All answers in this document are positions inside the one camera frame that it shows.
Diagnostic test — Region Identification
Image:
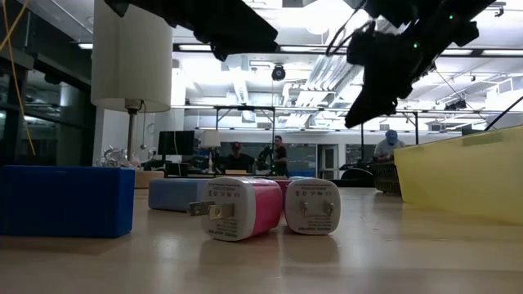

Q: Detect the black metal frame rig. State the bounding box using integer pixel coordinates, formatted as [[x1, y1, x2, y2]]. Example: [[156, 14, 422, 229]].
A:
[[359, 108, 421, 160], [212, 105, 277, 164]]

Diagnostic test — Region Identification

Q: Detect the white shade wooden base lamp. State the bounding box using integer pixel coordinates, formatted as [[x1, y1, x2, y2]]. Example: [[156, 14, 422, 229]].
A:
[[90, 0, 173, 189]]

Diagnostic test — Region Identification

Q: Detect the black ceiling light rail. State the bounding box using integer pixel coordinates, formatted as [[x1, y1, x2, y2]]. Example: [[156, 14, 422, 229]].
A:
[[172, 42, 523, 57]]

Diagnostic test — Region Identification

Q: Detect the periwinkle blue block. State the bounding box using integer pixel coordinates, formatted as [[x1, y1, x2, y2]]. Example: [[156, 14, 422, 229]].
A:
[[148, 178, 212, 212]]

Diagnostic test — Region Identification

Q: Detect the dark blue box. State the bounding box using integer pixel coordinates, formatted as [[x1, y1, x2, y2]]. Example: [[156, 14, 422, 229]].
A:
[[0, 165, 136, 239]]

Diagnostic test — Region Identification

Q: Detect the purple white power adapter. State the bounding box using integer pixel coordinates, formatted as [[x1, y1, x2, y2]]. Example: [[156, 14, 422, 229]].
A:
[[284, 177, 342, 237]]

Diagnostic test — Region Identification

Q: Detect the small white shade lamp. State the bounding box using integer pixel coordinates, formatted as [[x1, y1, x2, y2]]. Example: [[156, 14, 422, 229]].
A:
[[199, 129, 222, 175]]

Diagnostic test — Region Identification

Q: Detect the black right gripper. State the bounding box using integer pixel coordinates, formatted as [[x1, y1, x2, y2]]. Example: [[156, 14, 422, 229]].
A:
[[345, 16, 450, 130]]

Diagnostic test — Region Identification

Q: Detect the yellow translucent plastic tray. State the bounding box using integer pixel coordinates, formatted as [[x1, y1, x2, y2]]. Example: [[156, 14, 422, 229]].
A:
[[394, 126, 523, 227]]

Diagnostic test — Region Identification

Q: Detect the person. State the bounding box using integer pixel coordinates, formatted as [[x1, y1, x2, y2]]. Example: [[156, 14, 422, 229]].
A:
[[373, 129, 406, 163], [272, 135, 289, 177], [222, 141, 254, 173]]

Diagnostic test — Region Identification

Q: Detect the black right gripper cable loop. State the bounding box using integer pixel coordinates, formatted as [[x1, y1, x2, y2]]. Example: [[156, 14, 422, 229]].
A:
[[325, 7, 371, 57]]

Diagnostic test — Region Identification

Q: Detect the crumpled clear plastic wrap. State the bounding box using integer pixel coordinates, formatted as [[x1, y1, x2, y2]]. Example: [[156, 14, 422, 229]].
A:
[[97, 146, 142, 171]]

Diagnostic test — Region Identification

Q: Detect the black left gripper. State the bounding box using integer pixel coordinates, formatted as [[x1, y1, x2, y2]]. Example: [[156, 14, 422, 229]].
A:
[[104, 0, 279, 62]]

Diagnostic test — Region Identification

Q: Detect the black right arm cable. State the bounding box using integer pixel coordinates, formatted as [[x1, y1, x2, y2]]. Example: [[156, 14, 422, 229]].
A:
[[484, 96, 523, 131]]

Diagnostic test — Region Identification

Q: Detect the pink white power adapter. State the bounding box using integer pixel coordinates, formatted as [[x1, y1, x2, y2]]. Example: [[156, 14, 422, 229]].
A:
[[187, 176, 284, 243]]

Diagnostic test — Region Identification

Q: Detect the black ceiling dome camera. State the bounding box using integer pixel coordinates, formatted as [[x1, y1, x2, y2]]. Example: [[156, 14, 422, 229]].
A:
[[270, 63, 287, 82]]

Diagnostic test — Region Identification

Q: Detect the black computer monitor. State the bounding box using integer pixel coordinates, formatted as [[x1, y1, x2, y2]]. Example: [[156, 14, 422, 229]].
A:
[[157, 130, 196, 157]]

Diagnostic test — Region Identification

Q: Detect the yellow hanging cable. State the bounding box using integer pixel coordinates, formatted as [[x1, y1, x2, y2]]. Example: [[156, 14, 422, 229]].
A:
[[0, 0, 37, 157]]

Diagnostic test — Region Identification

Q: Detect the black office chair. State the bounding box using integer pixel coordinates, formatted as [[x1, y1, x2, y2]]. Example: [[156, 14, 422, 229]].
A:
[[340, 167, 373, 188]]

